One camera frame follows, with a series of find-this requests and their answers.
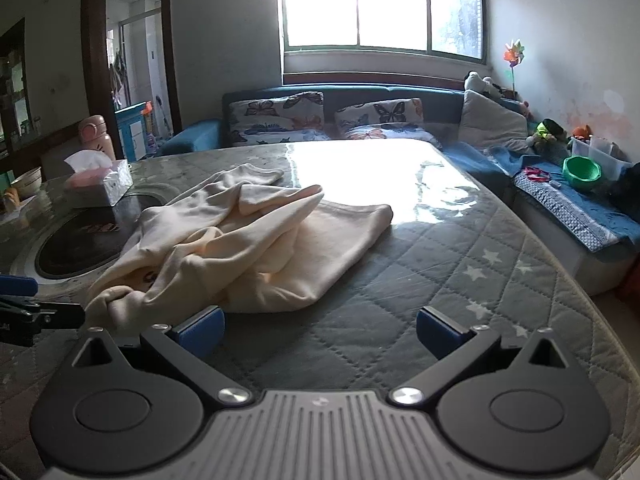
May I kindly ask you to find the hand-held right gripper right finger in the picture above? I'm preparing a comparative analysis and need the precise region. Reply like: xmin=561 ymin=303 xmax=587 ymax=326
xmin=390 ymin=305 xmax=572 ymax=407

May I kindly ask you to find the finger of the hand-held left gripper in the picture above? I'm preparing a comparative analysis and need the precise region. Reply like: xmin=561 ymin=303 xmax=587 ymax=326
xmin=0 ymin=275 xmax=39 ymax=297
xmin=0 ymin=297 xmax=86 ymax=333

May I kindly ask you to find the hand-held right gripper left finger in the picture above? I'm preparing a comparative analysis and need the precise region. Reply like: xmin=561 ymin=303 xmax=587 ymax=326
xmin=70 ymin=305 xmax=253 ymax=407

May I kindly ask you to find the cream garment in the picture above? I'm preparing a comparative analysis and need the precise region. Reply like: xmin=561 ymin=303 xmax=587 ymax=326
xmin=82 ymin=169 xmax=393 ymax=333

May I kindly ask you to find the round black cooktop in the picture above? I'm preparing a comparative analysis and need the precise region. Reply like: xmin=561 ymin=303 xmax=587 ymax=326
xmin=35 ymin=192 xmax=166 ymax=279

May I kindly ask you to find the grey quilted star table cover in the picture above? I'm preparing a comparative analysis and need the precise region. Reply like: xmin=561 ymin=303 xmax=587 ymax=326
xmin=0 ymin=140 xmax=640 ymax=480

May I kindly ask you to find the cream ceramic bowl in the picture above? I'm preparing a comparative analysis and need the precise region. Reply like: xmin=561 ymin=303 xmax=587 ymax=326
xmin=10 ymin=166 xmax=44 ymax=199

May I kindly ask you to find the white tissue box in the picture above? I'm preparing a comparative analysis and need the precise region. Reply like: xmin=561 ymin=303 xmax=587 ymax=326
xmin=64 ymin=151 xmax=135 ymax=208

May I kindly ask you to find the pink water bottle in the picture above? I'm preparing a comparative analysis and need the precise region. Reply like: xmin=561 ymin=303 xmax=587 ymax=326
xmin=77 ymin=115 xmax=117 ymax=162

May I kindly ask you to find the patterned blue blanket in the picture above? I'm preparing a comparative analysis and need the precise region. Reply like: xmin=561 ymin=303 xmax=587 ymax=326
xmin=487 ymin=145 xmax=640 ymax=254

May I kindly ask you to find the blue white cabinet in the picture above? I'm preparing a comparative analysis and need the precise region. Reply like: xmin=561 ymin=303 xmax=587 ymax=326
xmin=115 ymin=101 xmax=154 ymax=163

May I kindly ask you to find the blue sofa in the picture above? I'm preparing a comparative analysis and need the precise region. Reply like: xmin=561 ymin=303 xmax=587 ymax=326
xmin=157 ymin=85 xmax=633 ymax=297

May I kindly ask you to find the dark wooden shelf cabinet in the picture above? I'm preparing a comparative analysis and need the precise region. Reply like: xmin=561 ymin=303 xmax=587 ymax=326
xmin=0 ymin=17 xmax=34 ymax=157

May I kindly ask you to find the green plastic bowl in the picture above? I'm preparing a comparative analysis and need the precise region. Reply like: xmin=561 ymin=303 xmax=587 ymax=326
xmin=562 ymin=156 xmax=604 ymax=192

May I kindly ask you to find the small butterfly print pillow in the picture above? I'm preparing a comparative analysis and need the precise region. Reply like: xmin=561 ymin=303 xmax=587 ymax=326
xmin=334 ymin=97 xmax=444 ymax=150

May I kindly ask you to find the grey cushion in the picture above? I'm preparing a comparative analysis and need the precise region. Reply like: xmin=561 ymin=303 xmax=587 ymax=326
xmin=457 ymin=89 xmax=536 ymax=154

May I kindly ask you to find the large butterfly print pillow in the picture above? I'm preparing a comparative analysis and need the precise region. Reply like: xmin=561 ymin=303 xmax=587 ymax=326
xmin=229 ymin=91 xmax=331 ymax=147

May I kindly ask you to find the green yellow plush toy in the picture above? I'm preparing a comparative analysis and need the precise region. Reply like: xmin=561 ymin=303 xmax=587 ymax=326
xmin=530 ymin=119 xmax=569 ymax=149

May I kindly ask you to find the dark bag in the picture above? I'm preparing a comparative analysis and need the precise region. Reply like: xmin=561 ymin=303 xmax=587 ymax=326
xmin=607 ymin=162 xmax=640 ymax=216

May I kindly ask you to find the panda plush toy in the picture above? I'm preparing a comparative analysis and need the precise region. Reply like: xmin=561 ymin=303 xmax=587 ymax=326
xmin=464 ymin=71 xmax=504 ymax=100

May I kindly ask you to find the colourful pinwheel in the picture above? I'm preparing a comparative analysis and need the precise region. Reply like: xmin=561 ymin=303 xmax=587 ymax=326
xmin=502 ymin=38 xmax=524 ymax=99

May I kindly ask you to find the window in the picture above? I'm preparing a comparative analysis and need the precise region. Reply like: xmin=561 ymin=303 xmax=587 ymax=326
xmin=277 ymin=0 xmax=488 ymax=64

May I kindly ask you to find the dark wooden door frame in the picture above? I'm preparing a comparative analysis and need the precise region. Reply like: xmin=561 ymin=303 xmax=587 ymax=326
xmin=81 ymin=0 xmax=183 ymax=161

